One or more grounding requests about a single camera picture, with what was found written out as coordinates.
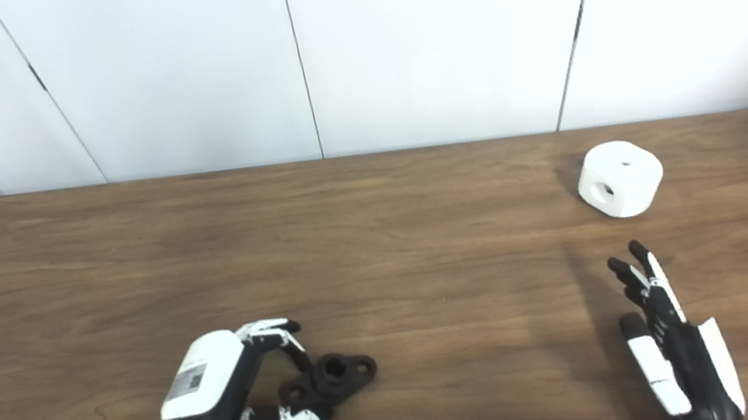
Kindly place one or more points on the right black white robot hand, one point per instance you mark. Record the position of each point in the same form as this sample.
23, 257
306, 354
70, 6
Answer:
685, 356

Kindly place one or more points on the round white plastic piece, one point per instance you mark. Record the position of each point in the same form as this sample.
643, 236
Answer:
621, 177

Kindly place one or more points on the black plastic holder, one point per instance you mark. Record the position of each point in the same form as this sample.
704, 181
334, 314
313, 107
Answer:
332, 379

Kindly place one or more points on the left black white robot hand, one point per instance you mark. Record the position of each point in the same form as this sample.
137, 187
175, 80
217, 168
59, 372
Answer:
204, 391

